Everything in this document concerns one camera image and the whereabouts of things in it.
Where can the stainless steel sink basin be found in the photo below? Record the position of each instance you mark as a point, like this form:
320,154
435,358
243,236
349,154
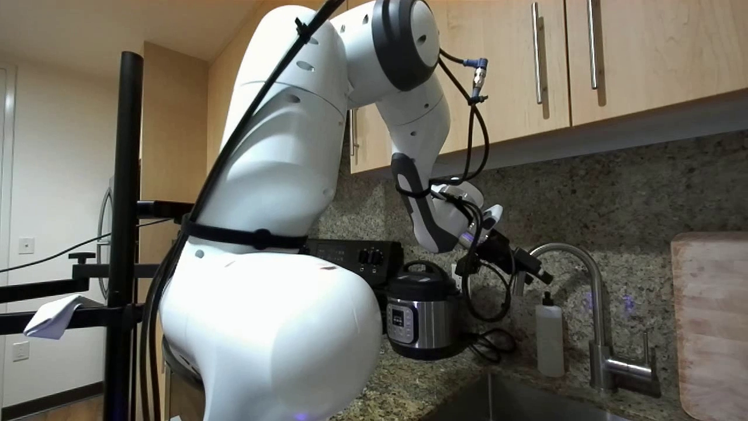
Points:
502,397

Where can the black vertical stand pole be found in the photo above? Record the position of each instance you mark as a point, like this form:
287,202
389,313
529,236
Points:
119,316

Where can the wooden upper cabinets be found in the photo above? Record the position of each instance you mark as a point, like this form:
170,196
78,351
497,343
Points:
592,76

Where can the stainless steel gooseneck faucet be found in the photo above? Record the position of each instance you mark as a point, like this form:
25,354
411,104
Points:
605,369

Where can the white soap dispenser bottle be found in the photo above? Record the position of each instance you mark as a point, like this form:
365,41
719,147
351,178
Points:
549,337

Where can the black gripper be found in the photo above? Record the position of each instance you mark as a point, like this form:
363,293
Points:
496,249

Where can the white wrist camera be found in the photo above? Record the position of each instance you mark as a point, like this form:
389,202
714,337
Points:
490,215

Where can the black control box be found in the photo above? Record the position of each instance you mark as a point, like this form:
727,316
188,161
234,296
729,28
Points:
375,259

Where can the silver black pressure cooker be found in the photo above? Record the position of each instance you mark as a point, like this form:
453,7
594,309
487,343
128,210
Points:
424,312

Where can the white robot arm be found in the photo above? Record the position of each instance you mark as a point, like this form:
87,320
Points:
272,330

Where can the wooden cutting board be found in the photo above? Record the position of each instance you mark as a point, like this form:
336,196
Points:
710,324

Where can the white folded paper tag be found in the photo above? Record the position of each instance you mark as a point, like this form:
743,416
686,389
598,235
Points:
52,319

